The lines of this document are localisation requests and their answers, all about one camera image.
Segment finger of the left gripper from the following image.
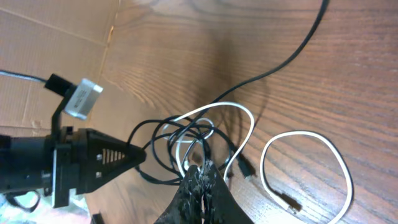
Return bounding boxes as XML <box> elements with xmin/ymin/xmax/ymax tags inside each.
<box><xmin>76</xmin><ymin>129</ymin><xmax>146</xmax><ymax>194</ymax></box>

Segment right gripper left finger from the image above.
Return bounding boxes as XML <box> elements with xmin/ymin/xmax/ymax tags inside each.
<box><xmin>155</xmin><ymin>165</ymin><xmax>203</xmax><ymax>224</ymax></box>

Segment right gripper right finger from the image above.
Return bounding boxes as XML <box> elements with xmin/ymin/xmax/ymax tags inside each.
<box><xmin>203</xmin><ymin>161</ymin><xmax>254</xmax><ymax>224</ymax></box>

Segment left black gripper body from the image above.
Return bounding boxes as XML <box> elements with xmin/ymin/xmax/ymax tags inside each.
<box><xmin>0</xmin><ymin>83</ymin><xmax>81</xmax><ymax>208</ymax></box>

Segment black usb cable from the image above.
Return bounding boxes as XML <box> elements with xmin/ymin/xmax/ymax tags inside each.
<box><xmin>126</xmin><ymin>0</ymin><xmax>330</xmax><ymax>186</ymax></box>

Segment white usb cable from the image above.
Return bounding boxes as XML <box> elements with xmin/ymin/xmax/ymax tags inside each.
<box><xmin>160</xmin><ymin>101</ymin><xmax>354</xmax><ymax>224</ymax></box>

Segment cardboard box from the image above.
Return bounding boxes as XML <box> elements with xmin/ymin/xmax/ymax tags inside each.
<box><xmin>1</xmin><ymin>0</ymin><xmax>119</xmax><ymax>136</ymax></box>

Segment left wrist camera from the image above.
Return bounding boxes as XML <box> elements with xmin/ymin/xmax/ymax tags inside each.
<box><xmin>64</xmin><ymin>78</ymin><xmax>103</xmax><ymax>120</ymax></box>

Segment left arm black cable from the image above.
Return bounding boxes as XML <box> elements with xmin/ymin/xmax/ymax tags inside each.
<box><xmin>0</xmin><ymin>70</ymin><xmax>75</xmax><ymax>97</ymax></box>

